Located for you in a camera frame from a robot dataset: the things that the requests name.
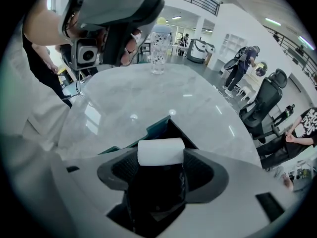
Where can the black and white mobile robot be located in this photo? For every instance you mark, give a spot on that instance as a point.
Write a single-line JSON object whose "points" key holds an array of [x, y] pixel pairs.
{"points": [[210, 49], [196, 51]]}

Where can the person's left forearm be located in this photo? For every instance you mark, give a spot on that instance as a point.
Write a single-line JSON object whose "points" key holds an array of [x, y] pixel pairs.
{"points": [[44, 26]]}

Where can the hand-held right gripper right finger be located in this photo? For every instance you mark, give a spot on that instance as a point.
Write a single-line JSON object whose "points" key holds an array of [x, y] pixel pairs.
{"points": [[235, 195]]}

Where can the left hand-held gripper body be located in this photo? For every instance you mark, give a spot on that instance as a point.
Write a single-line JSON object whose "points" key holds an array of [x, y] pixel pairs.
{"points": [[106, 6]]}

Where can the round mirror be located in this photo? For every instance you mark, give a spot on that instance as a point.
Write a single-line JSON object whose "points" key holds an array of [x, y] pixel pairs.
{"points": [[261, 69]]}

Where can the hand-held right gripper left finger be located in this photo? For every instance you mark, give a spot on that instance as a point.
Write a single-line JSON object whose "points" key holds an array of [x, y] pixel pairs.
{"points": [[86, 195]]}

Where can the white stool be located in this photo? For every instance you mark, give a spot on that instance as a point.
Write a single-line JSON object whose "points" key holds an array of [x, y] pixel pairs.
{"points": [[244, 92]]}

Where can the clear bottle with yellow lid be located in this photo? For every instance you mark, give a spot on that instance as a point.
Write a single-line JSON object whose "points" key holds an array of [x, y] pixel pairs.
{"points": [[158, 48]]}

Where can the person's left hand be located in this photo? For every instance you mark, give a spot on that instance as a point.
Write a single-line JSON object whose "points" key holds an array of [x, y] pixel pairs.
{"points": [[131, 46]]}

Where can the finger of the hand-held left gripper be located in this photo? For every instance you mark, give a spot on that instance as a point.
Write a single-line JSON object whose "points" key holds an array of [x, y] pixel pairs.
{"points": [[148, 6]]}

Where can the person's beige shirt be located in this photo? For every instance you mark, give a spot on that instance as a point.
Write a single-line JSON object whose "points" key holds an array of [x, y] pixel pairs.
{"points": [[42, 123]]}

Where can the white cloth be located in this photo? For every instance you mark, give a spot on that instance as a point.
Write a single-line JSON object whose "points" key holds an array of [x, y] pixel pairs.
{"points": [[161, 151]]}

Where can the black office chair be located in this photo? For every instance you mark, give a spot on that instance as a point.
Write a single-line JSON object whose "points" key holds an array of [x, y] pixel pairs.
{"points": [[262, 103]]}

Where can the grey gripper camera box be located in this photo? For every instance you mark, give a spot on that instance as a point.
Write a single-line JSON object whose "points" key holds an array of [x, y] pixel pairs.
{"points": [[86, 54]]}

